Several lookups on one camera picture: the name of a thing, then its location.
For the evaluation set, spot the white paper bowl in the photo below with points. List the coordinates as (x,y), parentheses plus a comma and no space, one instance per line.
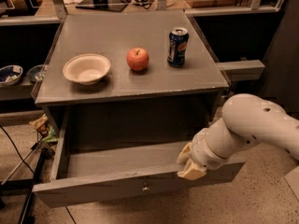
(86,69)

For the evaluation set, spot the grey side shelf block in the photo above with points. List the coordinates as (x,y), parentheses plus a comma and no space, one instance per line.
(242,70)

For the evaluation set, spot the grey drawer cabinet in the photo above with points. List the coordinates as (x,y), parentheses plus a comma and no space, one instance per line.
(194,87)

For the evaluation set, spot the blue pepsi can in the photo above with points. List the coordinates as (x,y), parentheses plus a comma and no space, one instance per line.
(178,40)

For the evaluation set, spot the small dark bowl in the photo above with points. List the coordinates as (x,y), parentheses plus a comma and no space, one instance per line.
(37,73)

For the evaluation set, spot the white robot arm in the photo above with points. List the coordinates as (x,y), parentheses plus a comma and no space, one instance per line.
(246,120)

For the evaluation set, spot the grey top drawer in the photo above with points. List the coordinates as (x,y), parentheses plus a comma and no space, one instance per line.
(108,155)

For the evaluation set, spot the snack bag on floor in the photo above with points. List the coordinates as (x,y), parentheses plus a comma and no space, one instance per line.
(44,130)

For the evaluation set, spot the black monitor stand base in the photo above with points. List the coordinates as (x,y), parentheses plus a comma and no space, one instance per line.
(103,5)

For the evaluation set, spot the red apple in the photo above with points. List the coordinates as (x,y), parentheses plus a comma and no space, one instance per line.
(137,59)

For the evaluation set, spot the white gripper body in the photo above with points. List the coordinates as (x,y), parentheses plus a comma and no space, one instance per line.
(203,153)

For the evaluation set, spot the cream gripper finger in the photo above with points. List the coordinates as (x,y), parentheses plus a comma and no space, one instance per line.
(192,171)

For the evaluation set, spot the black stand leg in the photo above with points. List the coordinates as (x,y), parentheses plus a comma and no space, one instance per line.
(24,216)

